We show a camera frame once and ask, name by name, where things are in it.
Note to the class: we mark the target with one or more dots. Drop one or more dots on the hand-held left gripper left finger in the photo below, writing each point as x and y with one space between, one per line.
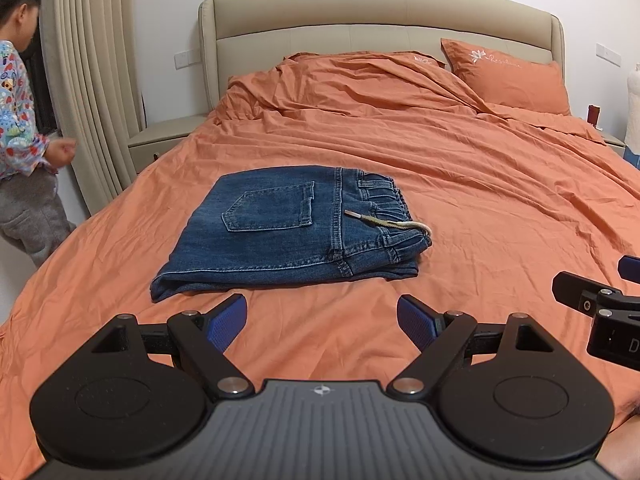
229 321

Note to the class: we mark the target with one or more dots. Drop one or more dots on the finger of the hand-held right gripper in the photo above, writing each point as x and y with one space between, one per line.
575 290
631 267

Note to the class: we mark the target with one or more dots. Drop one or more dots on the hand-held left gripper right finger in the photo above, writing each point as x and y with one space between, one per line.
415 322

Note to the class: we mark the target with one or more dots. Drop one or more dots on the blue denim pants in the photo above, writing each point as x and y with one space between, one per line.
280 230

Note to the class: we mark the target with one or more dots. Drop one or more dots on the orange duvet cover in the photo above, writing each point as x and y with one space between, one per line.
500 200

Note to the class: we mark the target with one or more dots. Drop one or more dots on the beige nightstand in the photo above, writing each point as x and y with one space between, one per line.
614 144
165 135

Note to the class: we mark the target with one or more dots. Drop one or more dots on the small red box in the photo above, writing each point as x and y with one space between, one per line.
593 115

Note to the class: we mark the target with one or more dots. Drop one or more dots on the white lamp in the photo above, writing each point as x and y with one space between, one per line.
634 110

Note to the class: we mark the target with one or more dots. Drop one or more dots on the orange pillow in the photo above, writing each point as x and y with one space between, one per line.
510 80

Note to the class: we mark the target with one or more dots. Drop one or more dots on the beige pleated curtain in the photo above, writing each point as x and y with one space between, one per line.
95 75

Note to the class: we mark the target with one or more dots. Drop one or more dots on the dark window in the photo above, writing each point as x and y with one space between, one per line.
45 85

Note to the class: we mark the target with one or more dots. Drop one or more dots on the beige upholstered bed headboard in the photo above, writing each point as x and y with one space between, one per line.
350 15

